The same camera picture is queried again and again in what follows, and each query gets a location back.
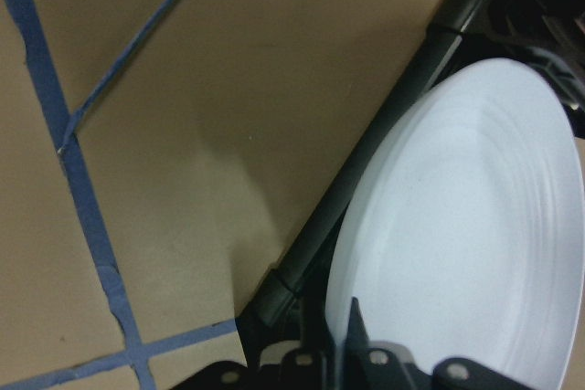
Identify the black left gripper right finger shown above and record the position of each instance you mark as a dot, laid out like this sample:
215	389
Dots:
378	364

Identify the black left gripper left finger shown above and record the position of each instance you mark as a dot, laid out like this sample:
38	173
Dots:
312	364

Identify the light blue plate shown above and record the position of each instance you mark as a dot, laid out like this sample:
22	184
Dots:
465	234

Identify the black dish rack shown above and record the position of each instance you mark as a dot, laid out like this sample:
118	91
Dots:
545	35

